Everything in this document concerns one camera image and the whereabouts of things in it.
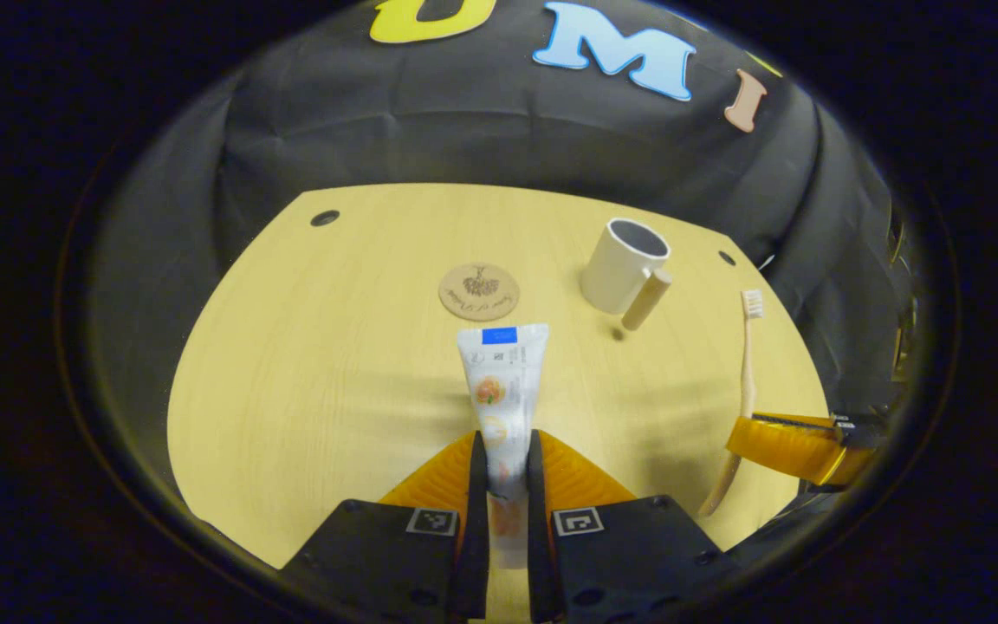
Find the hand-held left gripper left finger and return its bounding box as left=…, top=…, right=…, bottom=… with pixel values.
left=278, top=431, right=490, bottom=624

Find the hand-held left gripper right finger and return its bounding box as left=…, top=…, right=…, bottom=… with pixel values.
left=526, top=429, right=729, bottom=624

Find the bamboo toothbrush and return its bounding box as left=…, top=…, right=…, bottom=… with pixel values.
left=697, top=289, right=765, bottom=519

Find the white toothpaste tube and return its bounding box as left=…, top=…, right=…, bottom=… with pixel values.
left=456, top=323, right=550, bottom=570

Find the round wooden coaster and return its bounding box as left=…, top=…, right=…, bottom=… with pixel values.
left=438, top=263, right=521, bottom=322

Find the white cup with wooden handle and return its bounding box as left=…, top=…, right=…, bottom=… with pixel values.
left=580, top=218, right=673, bottom=333

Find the black backdrop cloth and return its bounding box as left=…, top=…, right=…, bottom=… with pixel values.
left=87, top=0, right=920, bottom=504

